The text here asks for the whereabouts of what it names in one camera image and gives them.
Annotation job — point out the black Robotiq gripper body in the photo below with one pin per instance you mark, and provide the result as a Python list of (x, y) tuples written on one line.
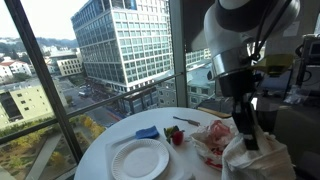
[(236, 88)]

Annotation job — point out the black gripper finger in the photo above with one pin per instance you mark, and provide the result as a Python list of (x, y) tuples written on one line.
[(240, 123), (251, 130)]

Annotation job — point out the pinkish white cloth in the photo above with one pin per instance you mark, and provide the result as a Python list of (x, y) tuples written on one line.
[(220, 130)]

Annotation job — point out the cream white towel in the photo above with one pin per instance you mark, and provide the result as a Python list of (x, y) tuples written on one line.
[(260, 163)]

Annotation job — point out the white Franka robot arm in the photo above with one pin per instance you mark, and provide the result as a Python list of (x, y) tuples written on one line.
[(233, 36)]

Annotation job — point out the wooden chair grey cushion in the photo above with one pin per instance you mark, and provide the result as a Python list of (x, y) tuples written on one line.
[(215, 112)]

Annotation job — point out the dark window mullion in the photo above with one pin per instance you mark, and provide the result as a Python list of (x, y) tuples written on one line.
[(43, 83), (178, 53)]

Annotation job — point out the dark roller blind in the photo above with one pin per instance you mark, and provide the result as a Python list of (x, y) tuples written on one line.
[(196, 23)]

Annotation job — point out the grey background equipment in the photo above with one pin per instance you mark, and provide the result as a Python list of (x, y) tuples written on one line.
[(310, 56)]

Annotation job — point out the blue sponge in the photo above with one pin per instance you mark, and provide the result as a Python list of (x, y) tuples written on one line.
[(147, 132)]

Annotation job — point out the white paper plate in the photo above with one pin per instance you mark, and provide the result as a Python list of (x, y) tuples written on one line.
[(140, 160)]

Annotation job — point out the metal window railing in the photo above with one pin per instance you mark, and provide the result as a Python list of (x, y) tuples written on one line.
[(100, 101)]

